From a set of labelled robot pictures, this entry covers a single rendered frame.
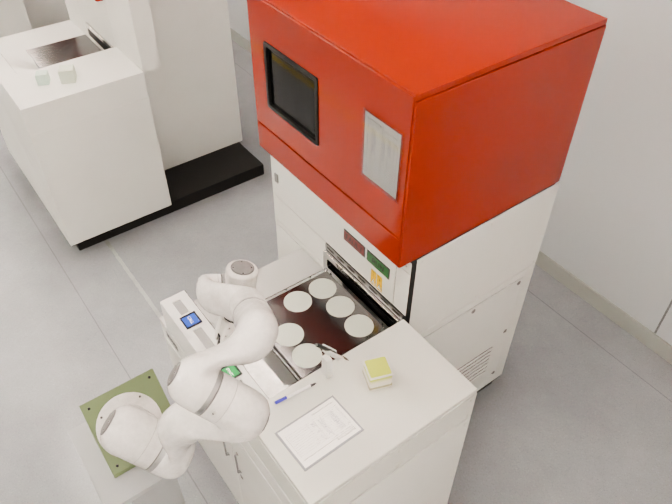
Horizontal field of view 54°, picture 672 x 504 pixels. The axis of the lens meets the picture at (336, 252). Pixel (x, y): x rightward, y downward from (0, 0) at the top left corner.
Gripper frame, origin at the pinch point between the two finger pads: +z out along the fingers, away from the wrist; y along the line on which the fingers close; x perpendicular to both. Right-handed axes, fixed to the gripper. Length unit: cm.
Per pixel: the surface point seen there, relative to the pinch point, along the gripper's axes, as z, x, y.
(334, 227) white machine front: -9, -29, -57
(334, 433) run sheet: 11.6, 31.5, -16.4
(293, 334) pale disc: 15.5, -10.3, -31.0
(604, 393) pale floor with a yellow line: 75, 44, -184
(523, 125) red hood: -64, 10, -87
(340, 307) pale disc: 11, -11, -51
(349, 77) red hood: -73, -16, -39
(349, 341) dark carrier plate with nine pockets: 12.7, 3.2, -44.2
